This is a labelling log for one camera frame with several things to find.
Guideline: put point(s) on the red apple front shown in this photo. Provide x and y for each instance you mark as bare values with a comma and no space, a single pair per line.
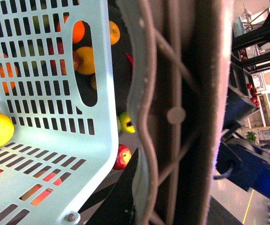
123,157

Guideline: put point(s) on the small orange centre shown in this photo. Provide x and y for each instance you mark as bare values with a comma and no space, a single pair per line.
78,32

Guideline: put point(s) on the light blue basket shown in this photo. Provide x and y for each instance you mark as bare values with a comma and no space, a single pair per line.
61,149

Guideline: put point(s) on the green apple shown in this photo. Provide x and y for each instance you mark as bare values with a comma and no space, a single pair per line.
126,123

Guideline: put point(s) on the yellow orange apple back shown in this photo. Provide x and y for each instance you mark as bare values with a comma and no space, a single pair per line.
114,32

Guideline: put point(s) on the red chili pepper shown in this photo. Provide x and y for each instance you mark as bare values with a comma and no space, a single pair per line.
130,59

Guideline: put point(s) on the yellow orange apple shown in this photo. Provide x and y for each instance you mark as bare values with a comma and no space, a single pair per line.
114,32
87,63

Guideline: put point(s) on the yellow orange apple centre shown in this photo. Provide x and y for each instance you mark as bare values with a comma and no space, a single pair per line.
87,63

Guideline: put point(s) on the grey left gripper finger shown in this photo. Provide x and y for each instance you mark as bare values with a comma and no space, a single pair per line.
179,112

